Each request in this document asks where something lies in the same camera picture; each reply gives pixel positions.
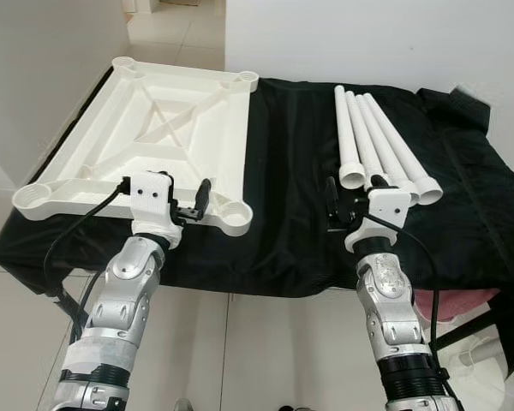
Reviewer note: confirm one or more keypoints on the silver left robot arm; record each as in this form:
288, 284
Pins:
120, 291

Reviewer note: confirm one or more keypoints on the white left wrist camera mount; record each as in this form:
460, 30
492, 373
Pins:
150, 197

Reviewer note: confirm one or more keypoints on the pink cushion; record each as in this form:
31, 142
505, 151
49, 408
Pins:
454, 304

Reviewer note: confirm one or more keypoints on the black table cloth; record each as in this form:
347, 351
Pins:
291, 171

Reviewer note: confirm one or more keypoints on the white plastic table top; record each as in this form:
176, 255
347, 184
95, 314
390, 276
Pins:
111, 128

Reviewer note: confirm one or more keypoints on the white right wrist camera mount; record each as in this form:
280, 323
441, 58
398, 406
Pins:
390, 205

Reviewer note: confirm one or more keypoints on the white plastic table leg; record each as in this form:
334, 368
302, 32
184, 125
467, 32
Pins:
347, 128
391, 128
362, 128
377, 128

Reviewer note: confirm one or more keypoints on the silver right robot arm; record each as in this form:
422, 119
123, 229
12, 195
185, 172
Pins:
385, 300

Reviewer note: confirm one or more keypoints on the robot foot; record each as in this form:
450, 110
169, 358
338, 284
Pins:
295, 408
183, 405

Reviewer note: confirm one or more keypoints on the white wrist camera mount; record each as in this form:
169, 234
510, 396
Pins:
390, 205
150, 197

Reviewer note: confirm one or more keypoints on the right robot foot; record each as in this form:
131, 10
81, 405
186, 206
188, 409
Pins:
295, 408

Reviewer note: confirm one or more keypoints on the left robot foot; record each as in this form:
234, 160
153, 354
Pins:
183, 405

